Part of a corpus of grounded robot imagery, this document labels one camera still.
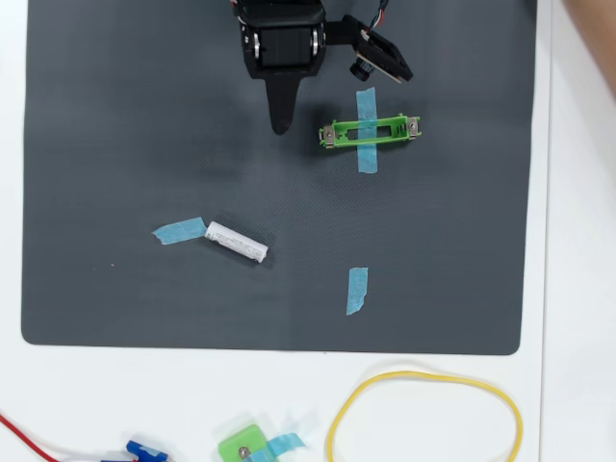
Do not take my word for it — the red wire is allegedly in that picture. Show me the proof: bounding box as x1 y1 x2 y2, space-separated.
0 413 62 462

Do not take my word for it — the blue masking tape strip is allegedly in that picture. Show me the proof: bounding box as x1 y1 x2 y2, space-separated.
346 267 370 318
355 87 380 175
249 432 307 462
151 217 208 246

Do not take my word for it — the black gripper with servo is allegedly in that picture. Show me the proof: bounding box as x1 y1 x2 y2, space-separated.
235 0 329 137

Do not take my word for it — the yellow rubber band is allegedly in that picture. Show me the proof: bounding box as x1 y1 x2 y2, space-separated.
325 370 525 462

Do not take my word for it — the dark grey textured mat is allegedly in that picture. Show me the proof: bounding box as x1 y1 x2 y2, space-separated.
20 0 539 357

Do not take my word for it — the person's bare forearm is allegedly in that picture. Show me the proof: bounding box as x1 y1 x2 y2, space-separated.
560 0 616 103

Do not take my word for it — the green printed block with screw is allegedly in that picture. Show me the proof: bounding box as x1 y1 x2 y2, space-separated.
218 423 270 462

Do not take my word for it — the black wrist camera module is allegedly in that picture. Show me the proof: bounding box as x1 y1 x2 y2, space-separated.
324 13 415 86

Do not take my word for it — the green battery holder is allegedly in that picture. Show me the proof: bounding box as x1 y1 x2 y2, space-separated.
318 114 424 151

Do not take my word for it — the multicolour camera cable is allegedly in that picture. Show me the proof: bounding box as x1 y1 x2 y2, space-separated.
367 0 389 36

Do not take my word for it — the white AA battery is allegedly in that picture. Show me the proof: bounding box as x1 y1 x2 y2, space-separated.
204 220 270 265

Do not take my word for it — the blue plastic connector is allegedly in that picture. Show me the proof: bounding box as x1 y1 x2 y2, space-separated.
125 439 169 462

